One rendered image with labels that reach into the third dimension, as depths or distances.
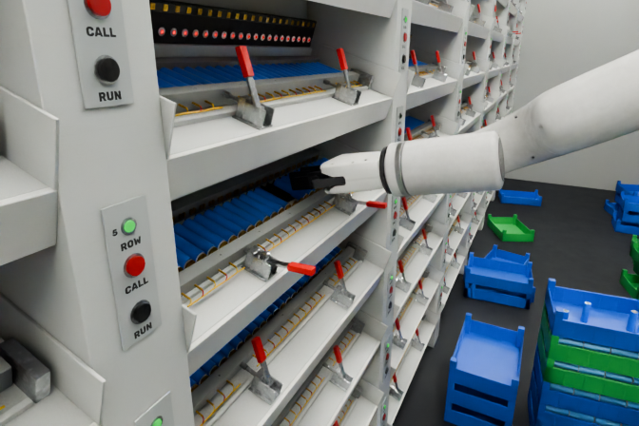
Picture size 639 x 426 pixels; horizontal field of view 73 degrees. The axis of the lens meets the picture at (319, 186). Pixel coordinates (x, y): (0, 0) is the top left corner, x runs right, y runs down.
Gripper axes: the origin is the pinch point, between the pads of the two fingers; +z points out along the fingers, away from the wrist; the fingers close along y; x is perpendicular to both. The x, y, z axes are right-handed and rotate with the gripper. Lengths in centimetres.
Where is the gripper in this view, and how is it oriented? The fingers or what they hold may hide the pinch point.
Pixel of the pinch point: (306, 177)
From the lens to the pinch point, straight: 75.1
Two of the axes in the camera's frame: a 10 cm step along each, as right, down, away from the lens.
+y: -4.6, 2.6, -8.5
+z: -8.7, 0.7, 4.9
